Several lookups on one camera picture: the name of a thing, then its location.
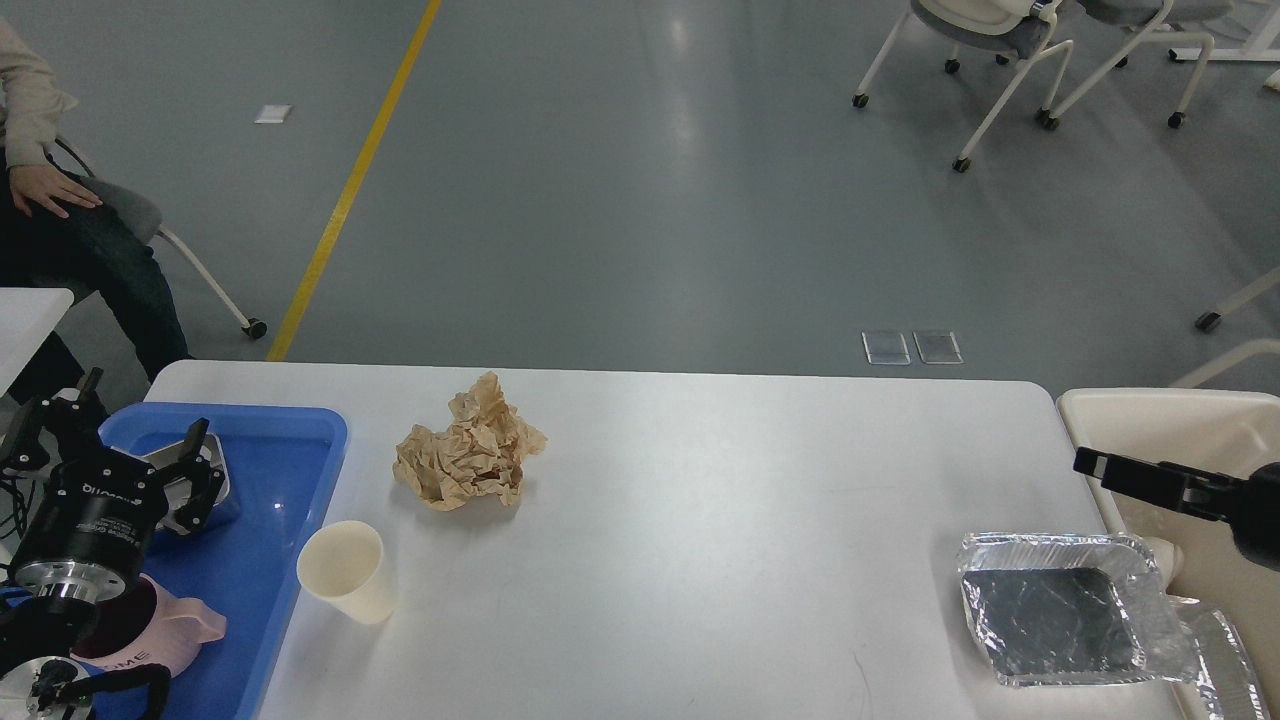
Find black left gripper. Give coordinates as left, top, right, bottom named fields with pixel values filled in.
left=1, top=366, right=229, bottom=601

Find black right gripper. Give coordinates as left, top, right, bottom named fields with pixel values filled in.
left=1073, top=447, right=1279, bottom=571

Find stainless steel rectangular tray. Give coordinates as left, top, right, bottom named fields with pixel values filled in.
left=155, top=433, right=239, bottom=537

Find pink mug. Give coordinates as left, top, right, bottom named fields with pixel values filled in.
left=70, top=574, right=227, bottom=676

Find aluminium foil tray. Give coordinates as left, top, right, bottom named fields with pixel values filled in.
left=956, top=532, right=1198, bottom=688

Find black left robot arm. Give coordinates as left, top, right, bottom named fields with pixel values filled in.
left=3, top=368, right=232, bottom=719

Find person's hand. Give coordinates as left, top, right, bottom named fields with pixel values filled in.
left=6, top=165, right=102, bottom=219

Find beige plastic bin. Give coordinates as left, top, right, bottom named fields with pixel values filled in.
left=1057, top=388, right=1279, bottom=717

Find blue plastic tray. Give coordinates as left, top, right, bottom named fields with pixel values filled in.
left=0, top=404, right=348, bottom=720

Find white side table left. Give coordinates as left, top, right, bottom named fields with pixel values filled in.
left=1, top=287, right=74, bottom=392

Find white chair leg right edge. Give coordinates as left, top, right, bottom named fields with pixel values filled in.
left=1193, top=266, right=1280, bottom=333

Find person in beige sweater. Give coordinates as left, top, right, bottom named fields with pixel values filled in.
left=1, top=22, right=191, bottom=380

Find grey office chair left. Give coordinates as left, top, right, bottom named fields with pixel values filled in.
left=55, top=135, right=268, bottom=341

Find cream paper cup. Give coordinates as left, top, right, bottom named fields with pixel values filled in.
left=294, top=520, right=399, bottom=625

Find floor outlet plate right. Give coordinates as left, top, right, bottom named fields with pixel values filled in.
left=911, top=331, right=964, bottom=365

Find floor outlet plate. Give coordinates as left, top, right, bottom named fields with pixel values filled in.
left=861, top=331, right=913, bottom=366
left=911, top=331, right=964, bottom=365

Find crumpled brown paper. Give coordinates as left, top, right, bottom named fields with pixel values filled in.
left=390, top=372, right=547, bottom=512

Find floor outlet plate left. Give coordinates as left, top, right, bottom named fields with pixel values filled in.
left=861, top=331, right=913, bottom=366

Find white chair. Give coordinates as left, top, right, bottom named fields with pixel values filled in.
left=851, top=1, right=1074, bottom=173
left=1036, top=1, right=1236, bottom=131

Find white chair top right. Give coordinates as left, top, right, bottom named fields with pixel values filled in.
left=851, top=1, right=1074, bottom=173

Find black cables at left edge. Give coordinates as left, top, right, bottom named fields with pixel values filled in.
left=0, top=470, right=31, bottom=571

